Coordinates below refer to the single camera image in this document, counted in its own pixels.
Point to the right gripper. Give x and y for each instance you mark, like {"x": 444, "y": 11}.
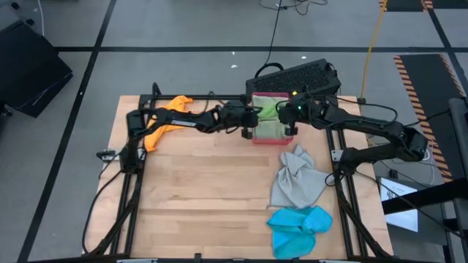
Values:
{"x": 303, "y": 111}

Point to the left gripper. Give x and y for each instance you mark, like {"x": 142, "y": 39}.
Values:
{"x": 237, "y": 115}

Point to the bright green microfiber towel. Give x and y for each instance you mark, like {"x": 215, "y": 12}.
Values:
{"x": 268, "y": 111}

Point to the orange microfiber towel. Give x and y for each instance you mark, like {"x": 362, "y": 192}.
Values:
{"x": 153, "y": 140}

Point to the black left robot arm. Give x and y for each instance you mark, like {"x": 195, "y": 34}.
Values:
{"x": 183, "y": 122}

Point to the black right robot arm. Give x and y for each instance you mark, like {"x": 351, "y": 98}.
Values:
{"x": 365, "y": 126}

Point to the grey microfiber towel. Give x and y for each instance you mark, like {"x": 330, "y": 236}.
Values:
{"x": 296, "y": 182}

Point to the blue microfiber towel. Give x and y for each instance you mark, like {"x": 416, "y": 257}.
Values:
{"x": 292, "y": 233}

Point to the black perforated computer case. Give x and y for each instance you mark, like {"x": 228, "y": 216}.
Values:
{"x": 292, "y": 78}

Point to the red plastic bin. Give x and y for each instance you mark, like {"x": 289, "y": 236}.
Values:
{"x": 270, "y": 141}

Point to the black hazard striped mat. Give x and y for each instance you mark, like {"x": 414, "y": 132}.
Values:
{"x": 428, "y": 84}
{"x": 402, "y": 4}

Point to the white paper sheet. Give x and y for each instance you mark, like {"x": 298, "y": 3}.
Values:
{"x": 402, "y": 221}

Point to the black equipment case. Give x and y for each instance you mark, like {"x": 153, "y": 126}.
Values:
{"x": 29, "y": 69}

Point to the black metal cart frame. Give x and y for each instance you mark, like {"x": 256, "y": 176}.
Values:
{"x": 459, "y": 124}

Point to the small black camera mount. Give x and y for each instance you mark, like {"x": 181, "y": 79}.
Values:
{"x": 197, "y": 256}

